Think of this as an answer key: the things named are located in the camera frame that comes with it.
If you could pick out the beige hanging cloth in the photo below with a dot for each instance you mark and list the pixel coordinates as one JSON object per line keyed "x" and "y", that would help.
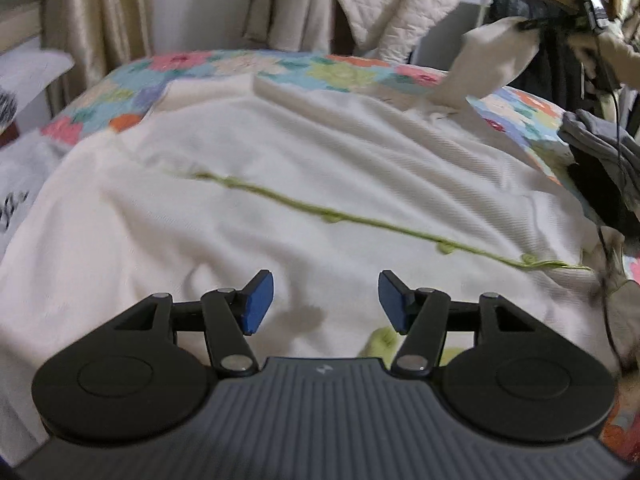
{"x": 290, "y": 0}

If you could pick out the grey cloth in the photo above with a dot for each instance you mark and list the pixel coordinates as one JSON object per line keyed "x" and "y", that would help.
{"x": 595, "y": 135}

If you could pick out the floral quilt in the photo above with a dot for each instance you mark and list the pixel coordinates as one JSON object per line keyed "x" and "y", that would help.
{"x": 130, "y": 90}

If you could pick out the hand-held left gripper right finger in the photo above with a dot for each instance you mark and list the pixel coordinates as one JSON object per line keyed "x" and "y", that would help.
{"x": 392, "y": 300}

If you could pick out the cream garment with green trim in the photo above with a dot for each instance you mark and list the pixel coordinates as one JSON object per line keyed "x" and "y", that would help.
{"x": 300, "y": 150}

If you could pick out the person's right hand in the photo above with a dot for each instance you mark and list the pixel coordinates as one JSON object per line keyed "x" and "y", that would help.
{"x": 622, "y": 55}

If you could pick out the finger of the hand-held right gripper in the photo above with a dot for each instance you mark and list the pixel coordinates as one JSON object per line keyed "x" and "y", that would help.
{"x": 550, "y": 24}

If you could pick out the golden curtain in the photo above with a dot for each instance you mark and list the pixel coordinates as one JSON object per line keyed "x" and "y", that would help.
{"x": 95, "y": 20}

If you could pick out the cat print pillow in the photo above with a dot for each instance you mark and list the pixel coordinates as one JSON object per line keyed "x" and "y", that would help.
{"x": 30, "y": 75}

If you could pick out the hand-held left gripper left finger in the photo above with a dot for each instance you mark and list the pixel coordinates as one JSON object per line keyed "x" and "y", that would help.
{"x": 257, "y": 300}

